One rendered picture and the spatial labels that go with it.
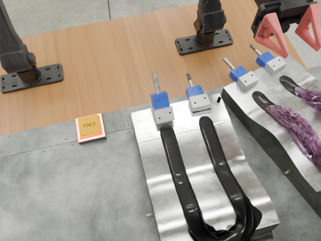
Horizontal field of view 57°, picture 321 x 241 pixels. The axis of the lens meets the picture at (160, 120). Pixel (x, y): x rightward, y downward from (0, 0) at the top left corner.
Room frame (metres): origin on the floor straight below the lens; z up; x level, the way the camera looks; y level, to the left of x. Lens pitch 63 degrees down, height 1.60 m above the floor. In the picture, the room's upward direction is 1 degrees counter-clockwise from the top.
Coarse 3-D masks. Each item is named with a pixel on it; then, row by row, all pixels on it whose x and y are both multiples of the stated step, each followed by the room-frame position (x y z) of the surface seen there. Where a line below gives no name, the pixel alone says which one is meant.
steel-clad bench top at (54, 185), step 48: (0, 144) 0.34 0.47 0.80; (48, 144) 0.34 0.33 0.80; (96, 144) 0.34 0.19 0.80; (240, 144) 0.33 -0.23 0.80; (0, 192) 0.20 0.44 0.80; (48, 192) 0.20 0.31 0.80; (96, 192) 0.20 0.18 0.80; (144, 192) 0.20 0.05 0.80; (288, 192) 0.19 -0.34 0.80; (0, 240) 0.08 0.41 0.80; (48, 240) 0.08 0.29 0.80; (96, 240) 0.08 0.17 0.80; (144, 240) 0.07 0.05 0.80; (288, 240) 0.07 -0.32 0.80
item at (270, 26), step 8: (264, 16) 0.40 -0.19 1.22; (272, 16) 0.40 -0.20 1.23; (264, 24) 0.39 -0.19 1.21; (272, 24) 0.38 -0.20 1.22; (280, 24) 0.42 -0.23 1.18; (288, 24) 0.42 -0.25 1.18; (256, 32) 0.40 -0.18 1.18; (264, 32) 0.40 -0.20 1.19; (272, 32) 0.38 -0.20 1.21; (280, 32) 0.37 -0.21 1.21; (256, 40) 0.40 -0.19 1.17; (264, 40) 0.39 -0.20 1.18; (280, 40) 0.36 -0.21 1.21; (272, 48) 0.37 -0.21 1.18; (280, 48) 0.36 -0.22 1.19
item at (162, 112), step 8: (152, 96) 0.41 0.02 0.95; (160, 96) 0.41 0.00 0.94; (152, 104) 0.40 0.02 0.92; (160, 104) 0.40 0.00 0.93; (168, 104) 0.40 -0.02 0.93; (152, 112) 0.39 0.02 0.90; (160, 112) 0.37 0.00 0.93; (168, 112) 0.37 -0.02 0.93; (160, 120) 0.35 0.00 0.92; (168, 120) 0.36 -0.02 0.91
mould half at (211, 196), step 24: (216, 96) 0.44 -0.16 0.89; (144, 120) 0.37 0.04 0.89; (192, 120) 0.37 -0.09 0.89; (216, 120) 0.37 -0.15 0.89; (144, 144) 0.30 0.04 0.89; (192, 144) 0.30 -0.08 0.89; (144, 168) 0.24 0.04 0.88; (168, 168) 0.24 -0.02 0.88; (192, 168) 0.23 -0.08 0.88; (240, 168) 0.23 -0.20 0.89; (168, 192) 0.17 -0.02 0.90; (216, 192) 0.17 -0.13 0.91; (264, 192) 0.16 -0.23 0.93; (168, 216) 0.11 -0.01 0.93; (216, 216) 0.11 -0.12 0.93; (264, 216) 0.11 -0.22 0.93; (168, 240) 0.06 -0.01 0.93; (192, 240) 0.06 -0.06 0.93; (264, 240) 0.07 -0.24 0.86
